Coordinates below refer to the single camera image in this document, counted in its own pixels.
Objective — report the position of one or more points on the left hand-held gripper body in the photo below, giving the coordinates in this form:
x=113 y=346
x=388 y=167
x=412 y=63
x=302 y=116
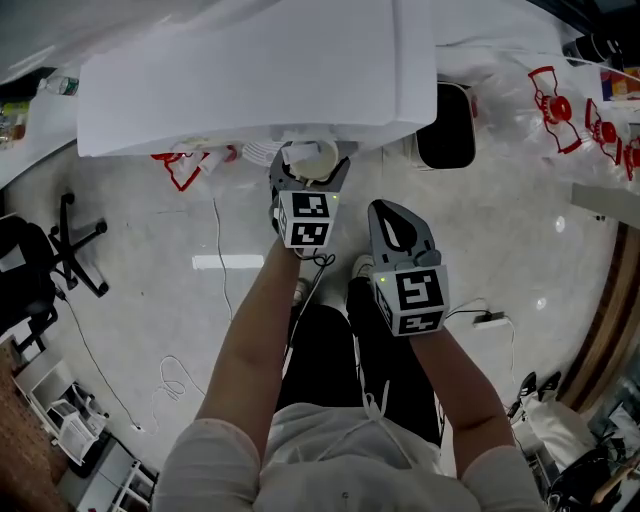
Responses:
x=310 y=220

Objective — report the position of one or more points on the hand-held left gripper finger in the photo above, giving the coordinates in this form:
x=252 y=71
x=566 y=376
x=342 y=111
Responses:
x=337 y=177
x=279 y=175

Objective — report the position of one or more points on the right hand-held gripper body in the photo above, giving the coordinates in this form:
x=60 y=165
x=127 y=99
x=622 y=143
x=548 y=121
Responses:
x=415 y=295

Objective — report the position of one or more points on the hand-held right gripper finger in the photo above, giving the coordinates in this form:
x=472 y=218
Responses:
x=376 y=230
x=422 y=235

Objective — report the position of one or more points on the white round plastic part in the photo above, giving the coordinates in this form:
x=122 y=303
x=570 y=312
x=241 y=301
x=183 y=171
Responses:
x=315 y=162

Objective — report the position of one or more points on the person's right forearm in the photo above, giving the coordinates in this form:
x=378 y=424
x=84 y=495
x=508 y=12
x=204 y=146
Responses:
x=450 y=385

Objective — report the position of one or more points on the person's left forearm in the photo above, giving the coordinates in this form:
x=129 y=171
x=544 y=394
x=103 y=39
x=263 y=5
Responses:
x=250 y=340

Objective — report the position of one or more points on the white slotted drip tray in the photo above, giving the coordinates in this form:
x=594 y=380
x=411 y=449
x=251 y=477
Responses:
x=259 y=152

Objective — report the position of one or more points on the person's right shoe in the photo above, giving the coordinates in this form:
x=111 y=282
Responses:
x=362 y=265

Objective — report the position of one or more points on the person's shoe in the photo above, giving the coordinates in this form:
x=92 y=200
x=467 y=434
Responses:
x=300 y=291
x=362 y=265

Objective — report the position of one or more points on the person's left shoe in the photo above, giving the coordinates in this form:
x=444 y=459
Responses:
x=300 y=291

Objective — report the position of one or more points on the white power strip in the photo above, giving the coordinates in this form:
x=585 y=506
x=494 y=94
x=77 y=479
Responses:
x=489 y=320

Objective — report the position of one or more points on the clear plastic bag red print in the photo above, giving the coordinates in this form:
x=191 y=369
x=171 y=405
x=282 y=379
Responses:
x=190 y=167
x=510 y=120

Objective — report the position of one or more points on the white bin black top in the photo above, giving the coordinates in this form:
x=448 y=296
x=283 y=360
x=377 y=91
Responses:
x=445 y=130

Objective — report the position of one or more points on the person's black trousers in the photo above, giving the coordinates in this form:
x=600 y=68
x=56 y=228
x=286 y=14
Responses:
x=320 y=360

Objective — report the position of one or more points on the person's white shirt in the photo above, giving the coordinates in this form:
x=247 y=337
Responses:
x=325 y=475

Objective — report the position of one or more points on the clear bottle green label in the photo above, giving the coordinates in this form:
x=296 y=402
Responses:
x=60 y=85

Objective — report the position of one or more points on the colourful printed box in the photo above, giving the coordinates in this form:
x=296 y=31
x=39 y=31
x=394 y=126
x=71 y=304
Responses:
x=622 y=85

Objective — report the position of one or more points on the black office chair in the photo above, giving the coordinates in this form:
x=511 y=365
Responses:
x=30 y=270

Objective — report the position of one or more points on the orange drink bottle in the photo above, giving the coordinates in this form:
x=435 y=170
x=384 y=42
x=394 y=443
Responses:
x=12 y=134

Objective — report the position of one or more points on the yellow green drink bottle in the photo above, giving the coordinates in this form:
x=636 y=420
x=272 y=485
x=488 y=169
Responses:
x=14 y=111

